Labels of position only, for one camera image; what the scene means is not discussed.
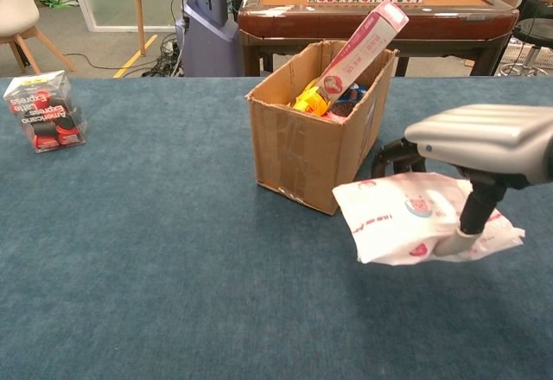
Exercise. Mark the pink white carton box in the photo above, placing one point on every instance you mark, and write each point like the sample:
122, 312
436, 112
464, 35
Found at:
363, 47

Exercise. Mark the wooden-legged chair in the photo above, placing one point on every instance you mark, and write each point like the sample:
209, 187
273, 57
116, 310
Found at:
15, 8

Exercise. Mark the brown cardboard box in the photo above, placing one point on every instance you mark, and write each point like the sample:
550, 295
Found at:
302, 155

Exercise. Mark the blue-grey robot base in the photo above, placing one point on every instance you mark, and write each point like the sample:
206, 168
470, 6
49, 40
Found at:
207, 39

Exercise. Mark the brown mahjong table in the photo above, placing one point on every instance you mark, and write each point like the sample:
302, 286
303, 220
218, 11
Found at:
432, 21

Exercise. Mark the wooden pole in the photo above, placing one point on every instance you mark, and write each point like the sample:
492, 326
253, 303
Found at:
138, 13

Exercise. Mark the chrome stool with castors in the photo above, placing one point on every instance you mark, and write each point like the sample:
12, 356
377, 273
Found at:
535, 26

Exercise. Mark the white plastic basket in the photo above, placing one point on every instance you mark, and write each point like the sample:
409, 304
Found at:
518, 54

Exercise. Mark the clear coffee capsule box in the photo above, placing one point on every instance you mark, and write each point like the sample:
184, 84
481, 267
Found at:
45, 114

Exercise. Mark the white pink wet wipes pack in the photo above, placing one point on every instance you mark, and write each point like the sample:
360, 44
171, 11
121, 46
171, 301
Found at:
397, 220

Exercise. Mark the blue felt table mat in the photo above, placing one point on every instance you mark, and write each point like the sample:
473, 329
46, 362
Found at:
129, 246

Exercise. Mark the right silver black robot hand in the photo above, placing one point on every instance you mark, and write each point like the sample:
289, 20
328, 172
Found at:
488, 138

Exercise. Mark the yellow tape measure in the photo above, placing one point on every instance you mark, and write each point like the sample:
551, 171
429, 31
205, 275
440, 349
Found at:
311, 101

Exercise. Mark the pink white snack pack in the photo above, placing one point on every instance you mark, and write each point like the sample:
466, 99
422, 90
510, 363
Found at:
336, 113

